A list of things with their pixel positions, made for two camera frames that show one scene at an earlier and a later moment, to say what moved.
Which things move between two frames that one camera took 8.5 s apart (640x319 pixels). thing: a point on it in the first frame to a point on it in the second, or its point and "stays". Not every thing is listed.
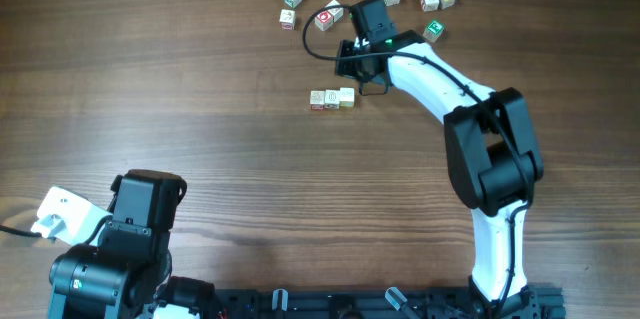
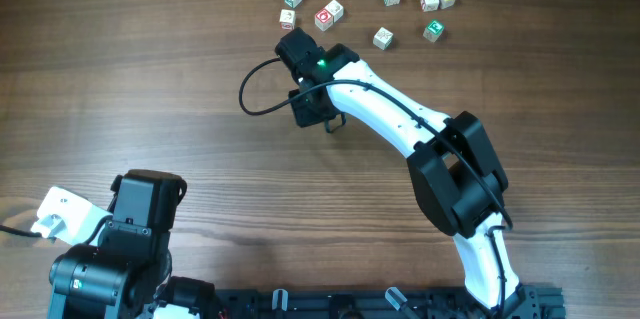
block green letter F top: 433,31 stays
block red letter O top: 324,20 stays
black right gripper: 342,67 to 302,116
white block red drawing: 429,1 stays
